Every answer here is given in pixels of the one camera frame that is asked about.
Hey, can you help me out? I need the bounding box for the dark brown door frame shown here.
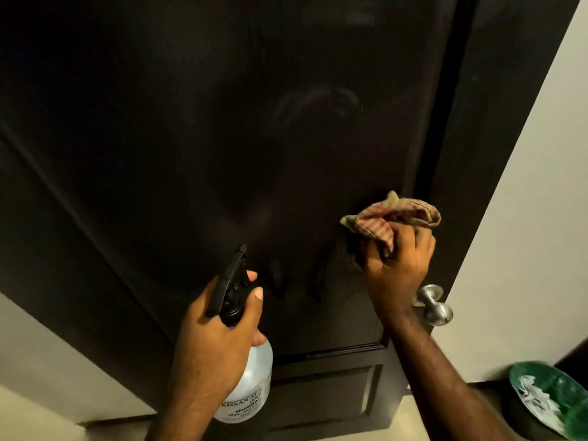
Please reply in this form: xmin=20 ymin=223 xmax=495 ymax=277
xmin=0 ymin=0 xmax=583 ymax=428

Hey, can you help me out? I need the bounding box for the green round bin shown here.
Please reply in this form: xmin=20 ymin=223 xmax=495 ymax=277
xmin=503 ymin=360 xmax=588 ymax=441

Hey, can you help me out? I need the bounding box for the silver round door knob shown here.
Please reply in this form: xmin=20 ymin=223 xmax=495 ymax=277
xmin=413 ymin=284 xmax=454 ymax=327

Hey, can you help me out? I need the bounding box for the dark brown wooden door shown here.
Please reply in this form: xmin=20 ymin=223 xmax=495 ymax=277
xmin=0 ymin=0 xmax=460 ymax=441

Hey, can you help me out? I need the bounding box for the white plastic bag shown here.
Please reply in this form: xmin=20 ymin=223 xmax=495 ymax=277
xmin=517 ymin=374 xmax=571 ymax=435

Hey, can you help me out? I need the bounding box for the red striped cleaning cloth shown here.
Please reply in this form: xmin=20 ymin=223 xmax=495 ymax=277
xmin=340 ymin=191 xmax=442 ymax=258

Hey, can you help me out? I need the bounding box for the person's right hand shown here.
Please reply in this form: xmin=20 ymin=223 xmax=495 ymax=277
xmin=362 ymin=222 xmax=436 ymax=319

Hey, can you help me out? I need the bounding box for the person's right forearm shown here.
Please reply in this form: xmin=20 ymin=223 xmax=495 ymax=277
xmin=380 ymin=312 xmax=522 ymax=441

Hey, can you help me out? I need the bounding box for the person's left hand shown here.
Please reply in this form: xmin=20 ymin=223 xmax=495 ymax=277
xmin=171 ymin=270 xmax=268 ymax=405

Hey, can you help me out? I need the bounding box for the person's left forearm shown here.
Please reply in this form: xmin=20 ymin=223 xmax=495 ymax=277
xmin=145 ymin=392 xmax=232 ymax=441

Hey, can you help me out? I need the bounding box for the clear spray bottle black trigger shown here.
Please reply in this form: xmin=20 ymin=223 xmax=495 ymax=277
xmin=204 ymin=244 xmax=274 ymax=424

